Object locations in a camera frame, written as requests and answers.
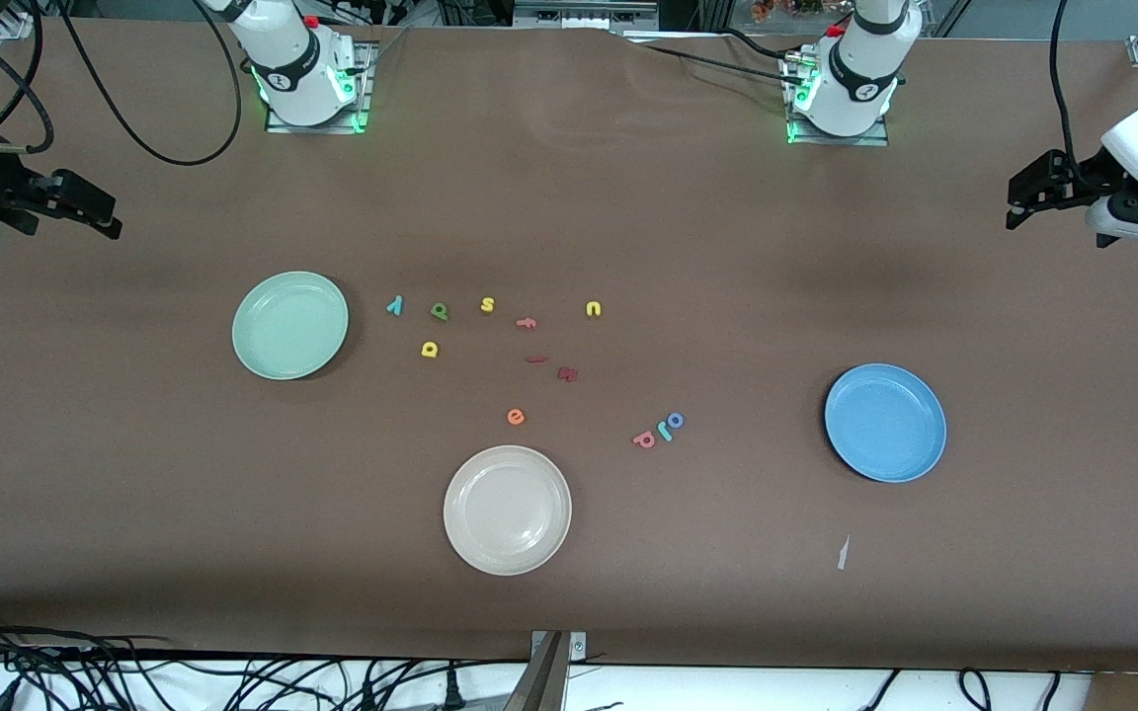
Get pale green plate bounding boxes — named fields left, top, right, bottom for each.
left=232, top=271, right=350, bottom=382

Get blue plate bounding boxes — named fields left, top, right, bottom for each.
left=824, top=363, right=948, bottom=484

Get colourful small objects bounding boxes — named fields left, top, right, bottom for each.
left=752, top=0, right=827, bottom=23

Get brown table cover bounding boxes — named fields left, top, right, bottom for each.
left=0, top=18, right=1138, bottom=677

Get beige plate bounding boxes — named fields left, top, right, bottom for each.
left=443, top=445, right=573, bottom=577

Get aluminium arm base plate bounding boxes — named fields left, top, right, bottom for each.
left=781, top=54, right=891, bottom=147
left=266, top=39, right=373, bottom=134

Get black base cable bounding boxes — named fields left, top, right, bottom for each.
left=628, top=39, right=807, bottom=90

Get tangled black cables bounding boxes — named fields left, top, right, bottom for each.
left=0, top=607, right=530, bottom=711

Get grey metal frame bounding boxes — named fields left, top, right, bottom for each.
left=513, top=0, right=661, bottom=31

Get small metal bracket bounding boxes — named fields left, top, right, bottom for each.
left=532, top=632, right=588, bottom=665

